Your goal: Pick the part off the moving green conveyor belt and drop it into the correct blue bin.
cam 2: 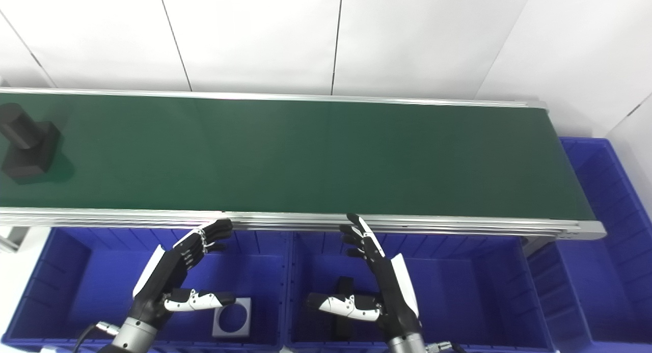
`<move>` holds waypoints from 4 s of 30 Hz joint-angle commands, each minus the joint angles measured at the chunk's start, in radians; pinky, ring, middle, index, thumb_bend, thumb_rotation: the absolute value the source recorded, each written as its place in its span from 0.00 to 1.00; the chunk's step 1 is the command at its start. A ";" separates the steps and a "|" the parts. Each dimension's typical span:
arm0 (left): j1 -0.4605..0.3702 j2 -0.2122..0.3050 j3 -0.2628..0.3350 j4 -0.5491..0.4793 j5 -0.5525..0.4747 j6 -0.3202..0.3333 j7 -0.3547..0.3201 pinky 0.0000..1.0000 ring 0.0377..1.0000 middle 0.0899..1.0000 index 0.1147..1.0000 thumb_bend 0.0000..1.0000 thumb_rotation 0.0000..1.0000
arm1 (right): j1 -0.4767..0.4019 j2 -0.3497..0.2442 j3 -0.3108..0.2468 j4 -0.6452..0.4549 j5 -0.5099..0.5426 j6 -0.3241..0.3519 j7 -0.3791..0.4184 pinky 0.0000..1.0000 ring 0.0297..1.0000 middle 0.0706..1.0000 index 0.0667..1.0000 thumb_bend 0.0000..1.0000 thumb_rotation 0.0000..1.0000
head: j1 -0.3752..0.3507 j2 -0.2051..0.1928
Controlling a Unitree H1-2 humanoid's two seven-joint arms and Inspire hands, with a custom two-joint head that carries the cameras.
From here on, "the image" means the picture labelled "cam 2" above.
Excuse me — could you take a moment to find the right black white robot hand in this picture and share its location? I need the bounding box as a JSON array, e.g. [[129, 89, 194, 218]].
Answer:
[[307, 213, 422, 339]]

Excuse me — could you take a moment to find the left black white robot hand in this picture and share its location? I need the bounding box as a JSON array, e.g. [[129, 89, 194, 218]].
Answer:
[[127, 219, 236, 329]]

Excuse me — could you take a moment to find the black cylinder block part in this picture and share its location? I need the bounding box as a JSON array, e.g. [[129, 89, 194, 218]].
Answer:
[[330, 276, 358, 342], [0, 103, 62, 179]]

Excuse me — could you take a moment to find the blue plastic bin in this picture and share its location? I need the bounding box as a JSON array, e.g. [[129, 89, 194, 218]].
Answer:
[[527, 137, 652, 353], [0, 226, 287, 351], [284, 231, 557, 351]]

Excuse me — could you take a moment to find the grey square part with hole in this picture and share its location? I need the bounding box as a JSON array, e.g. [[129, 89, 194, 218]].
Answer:
[[212, 297, 252, 339]]

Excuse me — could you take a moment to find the green conveyor belt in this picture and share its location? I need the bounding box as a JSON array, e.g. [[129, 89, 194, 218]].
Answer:
[[0, 87, 608, 241], [0, 92, 596, 222]]

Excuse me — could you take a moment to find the aluminium conveyor leg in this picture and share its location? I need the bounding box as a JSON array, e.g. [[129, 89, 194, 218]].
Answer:
[[521, 236, 557, 258], [0, 226, 30, 255]]

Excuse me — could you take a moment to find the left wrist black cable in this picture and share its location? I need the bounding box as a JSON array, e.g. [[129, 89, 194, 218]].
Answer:
[[71, 321, 121, 353]]

